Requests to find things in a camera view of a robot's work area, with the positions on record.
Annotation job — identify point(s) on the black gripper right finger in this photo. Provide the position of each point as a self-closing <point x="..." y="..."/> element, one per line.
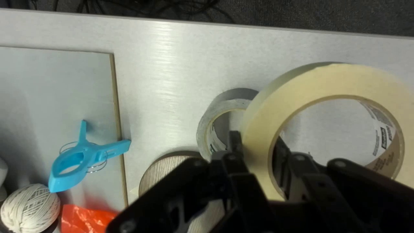
<point x="286" y="166"/>

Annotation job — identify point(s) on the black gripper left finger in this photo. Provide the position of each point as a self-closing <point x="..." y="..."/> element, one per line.
<point x="235" y="147"/>

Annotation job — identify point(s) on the grey duct tape roll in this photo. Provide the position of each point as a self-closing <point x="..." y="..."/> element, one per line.
<point x="237" y="95"/>

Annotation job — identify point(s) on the beige masking tape roll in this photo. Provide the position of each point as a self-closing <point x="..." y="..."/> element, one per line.
<point x="324" y="79"/>

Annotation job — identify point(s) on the blue plastic spring clamp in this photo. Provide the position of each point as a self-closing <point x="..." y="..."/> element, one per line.
<point x="82" y="157"/>

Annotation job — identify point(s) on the orange plastic bag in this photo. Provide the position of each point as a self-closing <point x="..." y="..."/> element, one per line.
<point x="86" y="220"/>

